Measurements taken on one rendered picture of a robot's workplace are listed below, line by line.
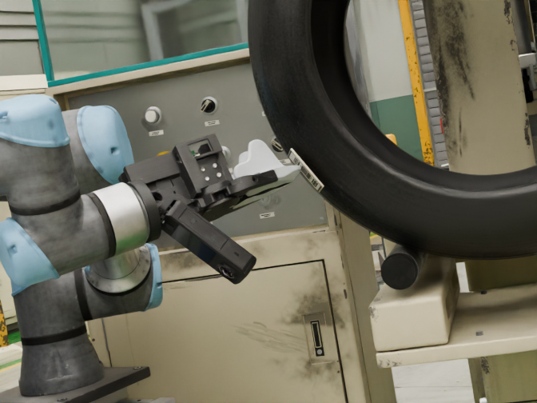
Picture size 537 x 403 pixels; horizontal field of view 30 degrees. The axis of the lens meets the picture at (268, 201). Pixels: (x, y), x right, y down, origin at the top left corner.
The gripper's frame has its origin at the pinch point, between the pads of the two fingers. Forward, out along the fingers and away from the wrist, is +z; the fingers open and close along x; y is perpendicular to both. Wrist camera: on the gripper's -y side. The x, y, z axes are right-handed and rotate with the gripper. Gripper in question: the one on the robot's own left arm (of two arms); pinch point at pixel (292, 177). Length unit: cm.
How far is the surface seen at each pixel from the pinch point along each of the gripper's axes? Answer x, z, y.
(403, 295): 3.4, 8.7, -18.0
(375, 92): 821, 601, 262
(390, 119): 822, 602, 226
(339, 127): -6.2, 5.1, 2.4
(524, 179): 6.6, 37.0, -9.8
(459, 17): 9.5, 43.2, 17.2
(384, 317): 2.4, 4.3, -19.6
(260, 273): 73, 25, 2
